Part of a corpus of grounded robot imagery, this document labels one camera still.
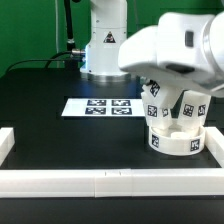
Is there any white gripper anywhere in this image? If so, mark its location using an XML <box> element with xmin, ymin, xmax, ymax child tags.
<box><xmin>118</xmin><ymin>26</ymin><xmax>158</xmax><ymax>77</ymax></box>

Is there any white round stool seat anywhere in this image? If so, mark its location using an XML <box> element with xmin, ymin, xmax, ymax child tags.
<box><xmin>148</xmin><ymin>124</ymin><xmax>205</xmax><ymax>156</ymax></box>

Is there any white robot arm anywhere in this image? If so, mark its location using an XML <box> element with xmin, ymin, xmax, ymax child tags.
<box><xmin>81</xmin><ymin>0</ymin><xmax>224</xmax><ymax>98</ymax></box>

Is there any black vertical pole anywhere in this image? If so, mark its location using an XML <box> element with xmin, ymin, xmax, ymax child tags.
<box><xmin>64</xmin><ymin>0</ymin><xmax>77</xmax><ymax>70</ymax></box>

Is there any white tag sheet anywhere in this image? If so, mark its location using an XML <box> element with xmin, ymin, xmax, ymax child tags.
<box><xmin>61</xmin><ymin>98</ymin><xmax>144</xmax><ymax>117</ymax></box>

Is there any white right fence bar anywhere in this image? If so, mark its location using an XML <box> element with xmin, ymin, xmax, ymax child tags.
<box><xmin>205</xmin><ymin>127</ymin><xmax>224</xmax><ymax>169</ymax></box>

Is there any white fence bar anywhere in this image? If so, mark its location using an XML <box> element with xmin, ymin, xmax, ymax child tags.
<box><xmin>0</xmin><ymin>168</ymin><xmax>224</xmax><ymax>198</ymax></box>
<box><xmin>0</xmin><ymin>127</ymin><xmax>15</xmax><ymax>166</ymax></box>
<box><xmin>205</xmin><ymin>127</ymin><xmax>224</xmax><ymax>169</ymax></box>

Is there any white front fence bar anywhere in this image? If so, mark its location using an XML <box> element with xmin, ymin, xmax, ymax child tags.
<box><xmin>0</xmin><ymin>168</ymin><xmax>224</xmax><ymax>198</ymax></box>

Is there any white left fence bar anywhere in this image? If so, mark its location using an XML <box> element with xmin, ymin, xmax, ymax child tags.
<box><xmin>0</xmin><ymin>127</ymin><xmax>15</xmax><ymax>166</ymax></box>

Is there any black cable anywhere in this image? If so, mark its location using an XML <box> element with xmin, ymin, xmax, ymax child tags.
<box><xmin>4</xmin><ymin>48</ymin><xmax>87</xmax><ymax>76</ymax></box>

